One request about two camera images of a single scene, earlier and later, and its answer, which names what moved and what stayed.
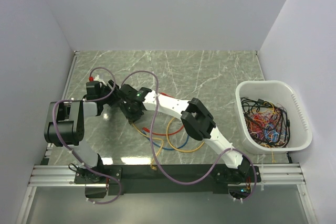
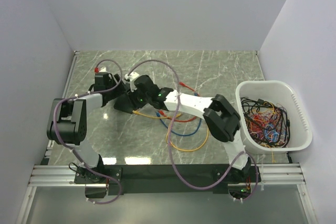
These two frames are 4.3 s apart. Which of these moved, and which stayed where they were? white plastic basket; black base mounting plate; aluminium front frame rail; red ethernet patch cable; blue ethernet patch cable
Moved: blue ethernet patch cable; red ethernet patch cable
Stayed: white plastic basket; aluminium front frame rail; black base mounting plate
